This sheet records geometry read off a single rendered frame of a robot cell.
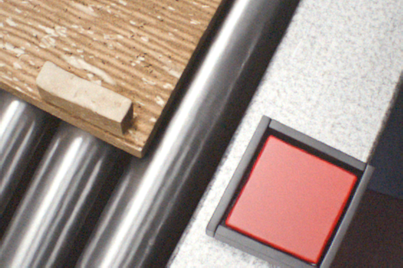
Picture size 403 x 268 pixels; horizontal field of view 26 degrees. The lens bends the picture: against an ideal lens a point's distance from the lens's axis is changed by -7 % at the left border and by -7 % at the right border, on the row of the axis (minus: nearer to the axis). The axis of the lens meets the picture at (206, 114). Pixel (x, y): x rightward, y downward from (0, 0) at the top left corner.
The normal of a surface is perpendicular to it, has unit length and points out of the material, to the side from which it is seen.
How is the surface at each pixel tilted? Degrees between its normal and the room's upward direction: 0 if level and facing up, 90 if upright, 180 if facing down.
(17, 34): 0
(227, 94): 49
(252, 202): 0
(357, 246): 0
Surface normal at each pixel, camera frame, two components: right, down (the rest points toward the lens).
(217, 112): 0.70, 0.10
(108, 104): -0.04, -0.26
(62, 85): 0.13, -0.43
